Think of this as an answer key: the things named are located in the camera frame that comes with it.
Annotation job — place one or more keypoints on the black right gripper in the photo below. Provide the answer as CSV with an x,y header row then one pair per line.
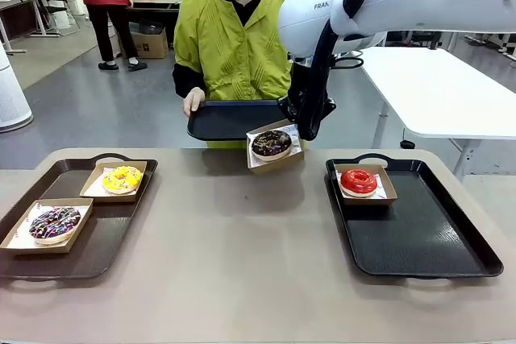
x,y
300,86

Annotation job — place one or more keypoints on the chocolate donut colourful sprinkles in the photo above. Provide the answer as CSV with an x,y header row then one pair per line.
x,y
262,146

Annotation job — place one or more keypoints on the brown cardboard box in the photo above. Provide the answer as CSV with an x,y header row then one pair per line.
x,y
109,199
369,201
276,166
40,250

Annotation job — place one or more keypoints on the dark serving tray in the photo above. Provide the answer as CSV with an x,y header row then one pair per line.
x,y
225,122

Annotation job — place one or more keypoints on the red glazed donut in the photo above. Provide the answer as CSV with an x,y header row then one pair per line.
x,y
348,189

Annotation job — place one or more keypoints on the yellow sprinkled donut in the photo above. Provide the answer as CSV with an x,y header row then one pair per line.
x,y
123,179

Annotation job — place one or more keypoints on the purple drizzled chocolate donut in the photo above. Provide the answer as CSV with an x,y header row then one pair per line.
x,y
40,227

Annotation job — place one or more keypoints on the person's right forearm black sleeve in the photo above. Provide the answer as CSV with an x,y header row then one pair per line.
x,y
185,80

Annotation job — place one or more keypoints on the black plastic tray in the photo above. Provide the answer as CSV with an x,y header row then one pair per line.
x,y
403,231

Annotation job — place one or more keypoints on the brown plastic tray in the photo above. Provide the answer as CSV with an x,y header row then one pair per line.
x,y
109,247

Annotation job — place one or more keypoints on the person's right hand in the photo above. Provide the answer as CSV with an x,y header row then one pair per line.
x,y
193,100

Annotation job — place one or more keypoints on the white printed paper liner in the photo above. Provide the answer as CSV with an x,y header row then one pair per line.
x,y
382,187
96,190
297,146
18,235

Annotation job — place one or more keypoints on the person in green jacket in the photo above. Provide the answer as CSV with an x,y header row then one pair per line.
x,y
225,38

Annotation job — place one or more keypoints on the large white table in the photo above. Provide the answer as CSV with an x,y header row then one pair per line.
x,y
443,90

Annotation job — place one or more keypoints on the brown cardboard carton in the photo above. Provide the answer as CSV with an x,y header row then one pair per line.
x,y
151,46

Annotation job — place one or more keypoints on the black mesh office chair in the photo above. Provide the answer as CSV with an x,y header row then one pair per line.
x,y
60,5

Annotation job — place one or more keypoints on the white cylindrical column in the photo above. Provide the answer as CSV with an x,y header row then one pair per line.
x,y
12,94

